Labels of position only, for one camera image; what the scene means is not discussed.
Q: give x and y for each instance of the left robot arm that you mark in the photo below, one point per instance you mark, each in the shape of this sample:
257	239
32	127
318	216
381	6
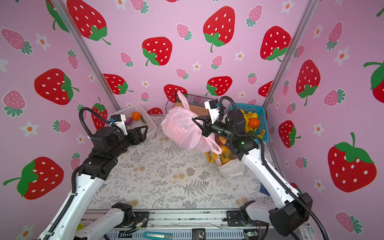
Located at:
111	139

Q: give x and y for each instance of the teal plastic basket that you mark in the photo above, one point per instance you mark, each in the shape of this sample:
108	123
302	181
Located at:
253	111

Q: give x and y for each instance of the pink plastic grocery bag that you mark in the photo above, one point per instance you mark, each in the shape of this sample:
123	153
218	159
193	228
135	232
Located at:
178	125

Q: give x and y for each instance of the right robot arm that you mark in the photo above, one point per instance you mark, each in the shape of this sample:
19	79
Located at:
292	208

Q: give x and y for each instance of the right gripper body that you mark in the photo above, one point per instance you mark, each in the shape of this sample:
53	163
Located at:
220	128

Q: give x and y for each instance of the white canvas tote bag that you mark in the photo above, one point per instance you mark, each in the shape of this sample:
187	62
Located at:
228	164

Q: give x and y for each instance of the white plastic basket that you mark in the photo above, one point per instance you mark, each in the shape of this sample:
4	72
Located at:
145	119

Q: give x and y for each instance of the toy orange fruit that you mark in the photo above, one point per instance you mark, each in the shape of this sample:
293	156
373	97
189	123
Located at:
254	123

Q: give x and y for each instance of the black wire wooden shelf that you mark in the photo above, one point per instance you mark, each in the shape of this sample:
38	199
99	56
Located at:
196	103

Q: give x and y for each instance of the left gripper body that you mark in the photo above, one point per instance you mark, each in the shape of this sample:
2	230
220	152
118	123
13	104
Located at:
131	140

